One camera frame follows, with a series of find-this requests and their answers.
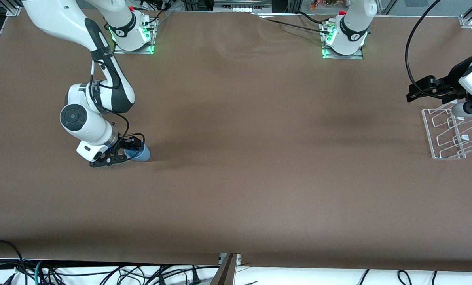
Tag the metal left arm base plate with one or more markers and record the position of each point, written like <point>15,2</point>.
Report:
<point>354,56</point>

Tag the light blue plastic cup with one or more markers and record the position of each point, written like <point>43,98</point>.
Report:
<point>143,154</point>

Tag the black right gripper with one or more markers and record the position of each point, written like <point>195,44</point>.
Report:
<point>126,141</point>

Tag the brown table cover sheet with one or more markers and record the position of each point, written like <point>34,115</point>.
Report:
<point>236,138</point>

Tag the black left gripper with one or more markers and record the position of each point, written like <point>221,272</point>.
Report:
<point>454,78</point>

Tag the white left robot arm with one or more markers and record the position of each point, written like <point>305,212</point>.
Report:
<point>350,27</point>

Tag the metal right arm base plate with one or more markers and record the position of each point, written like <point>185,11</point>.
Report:
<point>141,51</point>

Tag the aluminium profile beam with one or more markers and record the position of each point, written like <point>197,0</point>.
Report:
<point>226,273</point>

